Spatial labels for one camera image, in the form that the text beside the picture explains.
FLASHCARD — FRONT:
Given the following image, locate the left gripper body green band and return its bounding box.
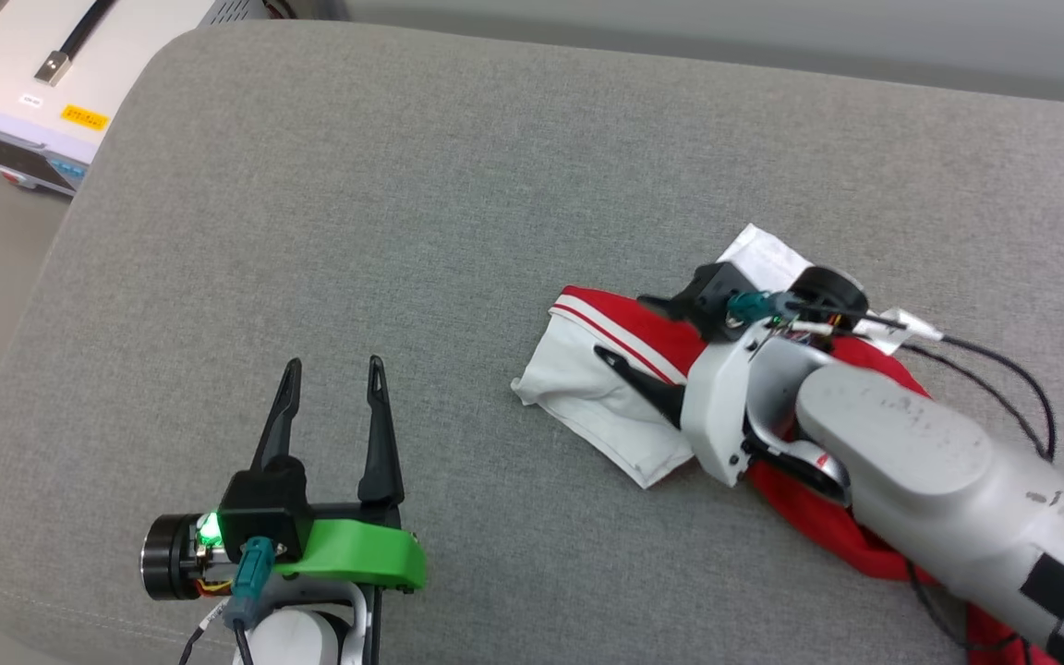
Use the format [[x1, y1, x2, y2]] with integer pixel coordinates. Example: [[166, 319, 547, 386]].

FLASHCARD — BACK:
[[141, 502, 428, 602]]

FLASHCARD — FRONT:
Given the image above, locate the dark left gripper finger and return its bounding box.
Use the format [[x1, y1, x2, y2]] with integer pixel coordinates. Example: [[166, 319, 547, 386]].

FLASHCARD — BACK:
[[357, 356, 405, 505], [250, 358, 304, 474]]

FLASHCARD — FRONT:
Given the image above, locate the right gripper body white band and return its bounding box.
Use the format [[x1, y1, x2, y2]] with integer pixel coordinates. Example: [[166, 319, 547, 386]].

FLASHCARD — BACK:
[[680, 266, 869, 489]]

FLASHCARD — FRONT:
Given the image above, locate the red and white shirt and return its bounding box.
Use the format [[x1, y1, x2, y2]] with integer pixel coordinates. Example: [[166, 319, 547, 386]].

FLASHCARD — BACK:
[[511, 223, 1061, 665]]

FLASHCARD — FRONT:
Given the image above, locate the left gripper cable teal plug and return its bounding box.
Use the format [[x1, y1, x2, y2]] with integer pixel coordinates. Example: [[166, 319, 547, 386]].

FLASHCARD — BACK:
[[179, 538, 276, 665]]

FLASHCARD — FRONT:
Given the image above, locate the gripper cable teal plug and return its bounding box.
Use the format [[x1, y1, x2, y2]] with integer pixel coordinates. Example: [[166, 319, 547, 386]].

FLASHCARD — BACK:
[[179, 538, 276, 665], [726, 290, 1060, 463]]

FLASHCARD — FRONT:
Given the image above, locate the right gripper cable teal plug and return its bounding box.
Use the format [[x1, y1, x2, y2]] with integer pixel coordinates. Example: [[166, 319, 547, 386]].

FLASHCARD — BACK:
[[726, 290, 1060, 463]]

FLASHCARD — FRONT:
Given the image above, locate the white equipment box black handle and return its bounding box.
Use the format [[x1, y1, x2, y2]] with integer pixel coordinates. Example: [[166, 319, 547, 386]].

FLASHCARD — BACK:
[[0, 0, 348, 198]]

